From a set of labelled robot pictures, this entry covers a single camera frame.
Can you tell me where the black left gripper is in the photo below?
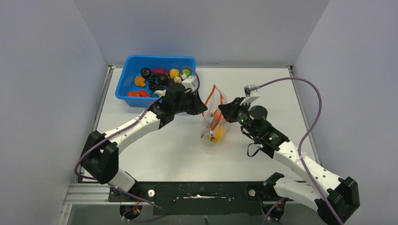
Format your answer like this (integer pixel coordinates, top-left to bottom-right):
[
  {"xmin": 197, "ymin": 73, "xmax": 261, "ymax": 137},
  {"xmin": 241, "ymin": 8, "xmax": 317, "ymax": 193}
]
[{"xmin": 173, "ymin": 90, "xmax": 207, "ymax": 116}]

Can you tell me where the small orange bumpy pepper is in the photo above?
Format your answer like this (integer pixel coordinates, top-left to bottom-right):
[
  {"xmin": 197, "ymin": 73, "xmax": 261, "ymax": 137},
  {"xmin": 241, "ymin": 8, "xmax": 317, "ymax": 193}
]
[{"xmin": 134, "ymin": 75, "xmax": 146, "ymax": 87}]

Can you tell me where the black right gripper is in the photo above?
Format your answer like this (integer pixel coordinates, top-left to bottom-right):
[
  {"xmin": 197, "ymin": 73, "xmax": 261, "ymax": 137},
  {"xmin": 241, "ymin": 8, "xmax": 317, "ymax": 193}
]
[{"xmin": 219, "ymin": 97, "xmax": 260, "ymax": 139}]

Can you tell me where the blue plastic bin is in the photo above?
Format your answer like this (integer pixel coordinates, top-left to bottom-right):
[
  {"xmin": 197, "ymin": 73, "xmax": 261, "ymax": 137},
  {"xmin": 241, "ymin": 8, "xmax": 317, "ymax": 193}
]
[{"xmin": 115, "ymin": 55, "xmax": 196, "ymax": 107}]

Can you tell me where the black grape bunch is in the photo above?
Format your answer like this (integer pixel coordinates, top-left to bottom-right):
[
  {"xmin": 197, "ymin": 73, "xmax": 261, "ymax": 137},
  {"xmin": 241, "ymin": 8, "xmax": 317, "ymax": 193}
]
[{"xmin": 148, "ymin": 75, "xmax": 164, "ymax": 92}]

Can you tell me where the yellow lemon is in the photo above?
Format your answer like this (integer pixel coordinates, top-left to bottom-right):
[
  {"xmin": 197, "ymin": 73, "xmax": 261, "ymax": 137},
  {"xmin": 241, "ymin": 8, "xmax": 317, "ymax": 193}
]
[{"xmin": 169, "ymin": 68, "xmax": 180, "ymax": 80}]

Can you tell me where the dark mangosteen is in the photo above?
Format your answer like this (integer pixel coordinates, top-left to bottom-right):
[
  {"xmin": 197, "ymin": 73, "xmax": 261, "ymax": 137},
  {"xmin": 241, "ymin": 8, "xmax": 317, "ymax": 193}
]
[{"xmin": 157, "ymin": 74, "xmax": 169, "ymax": 86}]

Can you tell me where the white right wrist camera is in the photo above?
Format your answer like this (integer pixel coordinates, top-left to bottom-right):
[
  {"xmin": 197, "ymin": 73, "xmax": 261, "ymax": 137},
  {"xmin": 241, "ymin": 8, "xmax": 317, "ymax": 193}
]
[{"xmin": 240, "ymin": 85, "xmax": 259, "ymax": 105}]

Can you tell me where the dark eggplant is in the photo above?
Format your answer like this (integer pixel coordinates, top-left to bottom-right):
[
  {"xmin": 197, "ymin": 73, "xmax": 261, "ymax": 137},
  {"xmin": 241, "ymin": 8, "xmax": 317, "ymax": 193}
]
[{"xmin": 140, "ymin": 67, "xmax": 152, "ymax": 79}]

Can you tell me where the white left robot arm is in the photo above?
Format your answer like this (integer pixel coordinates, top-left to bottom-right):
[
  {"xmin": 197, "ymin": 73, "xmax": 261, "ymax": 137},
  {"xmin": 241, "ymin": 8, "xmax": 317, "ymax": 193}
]
[{"xmin": 75, "ymin": 83, "xmax": 207, "ymax": 192}]

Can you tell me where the purple sweet potato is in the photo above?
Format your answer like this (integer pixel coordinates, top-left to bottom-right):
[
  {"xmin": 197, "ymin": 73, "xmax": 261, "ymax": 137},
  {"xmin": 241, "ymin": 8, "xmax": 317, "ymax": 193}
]
[{"xmin": 151, "ymin": 67, "xmax": 169, "ymax": 76}]

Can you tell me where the green custard apple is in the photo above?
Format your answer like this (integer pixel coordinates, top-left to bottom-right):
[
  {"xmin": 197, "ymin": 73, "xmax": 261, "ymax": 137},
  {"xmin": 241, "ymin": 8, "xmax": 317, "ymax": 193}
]
[{"xmin": 181, "ymin": 69, "xmax": 191, "ymax": 80}]

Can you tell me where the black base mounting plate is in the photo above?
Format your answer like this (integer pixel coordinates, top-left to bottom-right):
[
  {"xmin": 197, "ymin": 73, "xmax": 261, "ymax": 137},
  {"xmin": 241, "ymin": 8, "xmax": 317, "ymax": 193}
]
[{"xmin": 107, "ymin": 181, "xmax": 294, "ymax": 218}]

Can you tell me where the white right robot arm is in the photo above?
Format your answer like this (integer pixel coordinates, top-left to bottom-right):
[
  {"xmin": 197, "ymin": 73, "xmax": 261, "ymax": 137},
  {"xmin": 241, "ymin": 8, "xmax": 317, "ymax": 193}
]
[{"xmin": 218, "ymin": 97, "xmax": 360, "ymax": 225}]

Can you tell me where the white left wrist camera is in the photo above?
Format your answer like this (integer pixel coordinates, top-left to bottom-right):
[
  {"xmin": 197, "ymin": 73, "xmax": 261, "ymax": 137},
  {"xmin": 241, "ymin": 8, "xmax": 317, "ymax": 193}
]
[{"xmin": 182, "ymin": 75, "xmax": 198, "ymax": 91}]

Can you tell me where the clear zip top bag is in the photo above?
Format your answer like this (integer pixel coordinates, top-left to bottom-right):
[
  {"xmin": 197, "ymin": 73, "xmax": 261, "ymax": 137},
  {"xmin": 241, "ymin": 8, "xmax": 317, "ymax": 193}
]
[{"xmin": 200, "ymin": 85, "xmax": 228, "ymax": 146}]

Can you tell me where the yellow bumpy pepper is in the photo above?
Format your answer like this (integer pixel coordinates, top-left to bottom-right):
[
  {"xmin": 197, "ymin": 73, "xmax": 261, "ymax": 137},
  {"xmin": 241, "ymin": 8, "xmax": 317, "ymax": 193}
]
[{"xmin": 210, "ymin": 126, "xmax": 226, "ymax": 143}]

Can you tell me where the orange red bumpy pepper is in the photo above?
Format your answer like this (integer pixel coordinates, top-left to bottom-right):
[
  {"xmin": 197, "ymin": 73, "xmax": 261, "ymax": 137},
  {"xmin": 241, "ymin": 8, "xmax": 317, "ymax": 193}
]
[{"xmin": 127, "ymin": 91, "xmax": 141, "ymax": 97}]

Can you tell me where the red chili pepper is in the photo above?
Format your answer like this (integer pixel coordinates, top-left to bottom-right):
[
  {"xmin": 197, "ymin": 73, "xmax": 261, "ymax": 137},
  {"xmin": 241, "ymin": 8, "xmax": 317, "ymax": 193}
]
[{"xmin": 138, "ymin": 90, "xmax": 150, "ymax": 97}]

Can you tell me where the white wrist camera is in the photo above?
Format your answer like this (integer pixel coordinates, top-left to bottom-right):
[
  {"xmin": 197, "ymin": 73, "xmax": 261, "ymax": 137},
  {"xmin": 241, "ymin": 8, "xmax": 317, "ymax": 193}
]
[
  {"xmin": 182, "ymin": 75, "xmax": 198, "ymax": 91},
  {"xmin": 240, "ymin": 85, "xmax": 259, "ymax": 105}
]

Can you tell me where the white garlic bulb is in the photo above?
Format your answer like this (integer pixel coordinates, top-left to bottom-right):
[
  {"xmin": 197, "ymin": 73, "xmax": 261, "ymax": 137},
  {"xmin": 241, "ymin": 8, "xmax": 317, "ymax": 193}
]
[{"xmin": 173, "ymin": 76, "xmax": 182, "ymax": 83}]

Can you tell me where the white mushroom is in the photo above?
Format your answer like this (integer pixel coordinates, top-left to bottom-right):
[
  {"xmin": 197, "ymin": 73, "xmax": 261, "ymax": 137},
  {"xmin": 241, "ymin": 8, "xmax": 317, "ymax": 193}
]
[{"xmin": 154, "ymin": 90, "xmax": 166, "ymax": 97}]

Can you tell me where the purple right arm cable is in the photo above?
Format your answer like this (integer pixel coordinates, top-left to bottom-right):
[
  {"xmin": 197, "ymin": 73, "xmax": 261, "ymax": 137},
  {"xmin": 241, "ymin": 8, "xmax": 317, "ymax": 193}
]
[{"xmin": 245, "ymin": 77, "xmax": 344, "ymax": 225}]

